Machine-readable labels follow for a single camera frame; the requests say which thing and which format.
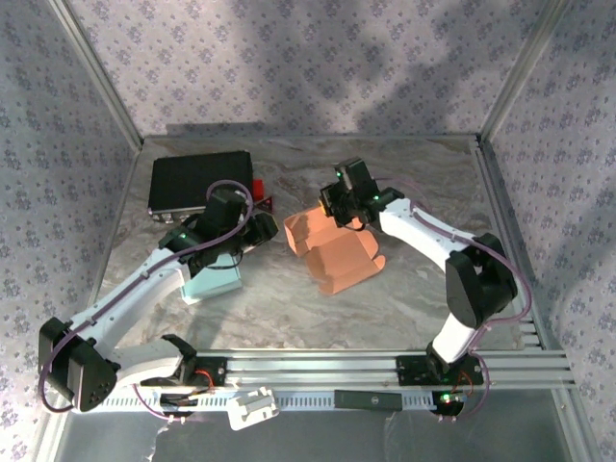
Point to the orange paper box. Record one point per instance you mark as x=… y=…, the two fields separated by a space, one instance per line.
x=341 y=260

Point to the light blue paper box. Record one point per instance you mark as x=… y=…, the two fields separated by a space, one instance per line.
x=216 y=284

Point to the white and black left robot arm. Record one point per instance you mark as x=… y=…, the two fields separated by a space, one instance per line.
x=135 y=298

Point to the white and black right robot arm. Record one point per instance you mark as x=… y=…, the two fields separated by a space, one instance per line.
x=418 y=231

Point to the dark red triangle piece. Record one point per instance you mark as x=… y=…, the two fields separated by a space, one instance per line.
x=267 y=204

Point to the small red block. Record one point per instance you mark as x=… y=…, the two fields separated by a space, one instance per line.
x=260 y=185

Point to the black hard case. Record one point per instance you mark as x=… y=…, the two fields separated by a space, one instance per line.
x=183 y=178

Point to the black rectangular device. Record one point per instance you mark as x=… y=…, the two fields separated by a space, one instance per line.
x=368 y=400

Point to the black connector block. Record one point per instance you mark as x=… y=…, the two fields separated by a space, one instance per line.
x=175 y=399

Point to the circuit board with LEDs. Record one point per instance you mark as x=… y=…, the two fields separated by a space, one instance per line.
x=450 y=398

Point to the grey metal sheet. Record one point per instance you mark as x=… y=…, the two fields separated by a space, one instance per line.
x=313 y=438

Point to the aluminium back rail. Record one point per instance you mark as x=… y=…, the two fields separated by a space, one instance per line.
x=313 y=137

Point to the aluminium side rail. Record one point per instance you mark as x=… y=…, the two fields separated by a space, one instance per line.
x=495 y=192
x=113 y=231

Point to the aluminium mounting rail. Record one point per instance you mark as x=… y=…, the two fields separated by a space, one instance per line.
x=313 y=370

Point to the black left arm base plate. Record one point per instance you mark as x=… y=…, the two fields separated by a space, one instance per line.
x=219 y=373

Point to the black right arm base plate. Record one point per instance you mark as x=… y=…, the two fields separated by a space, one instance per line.
x=409 y=370

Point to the white plastic bracket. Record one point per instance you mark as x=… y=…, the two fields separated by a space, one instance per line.
x=250 y=409

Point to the aluminium frame post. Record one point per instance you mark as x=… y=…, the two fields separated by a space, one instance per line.
x=522 y=72
x=98 y=72

